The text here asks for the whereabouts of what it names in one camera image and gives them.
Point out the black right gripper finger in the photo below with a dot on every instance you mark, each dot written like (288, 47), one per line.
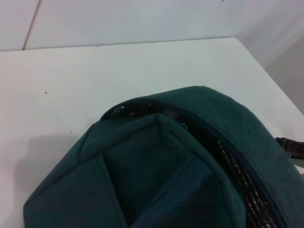
(291, 147)

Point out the dark teal fabric lunch bag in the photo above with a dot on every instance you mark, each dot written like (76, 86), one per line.
(118, 178)

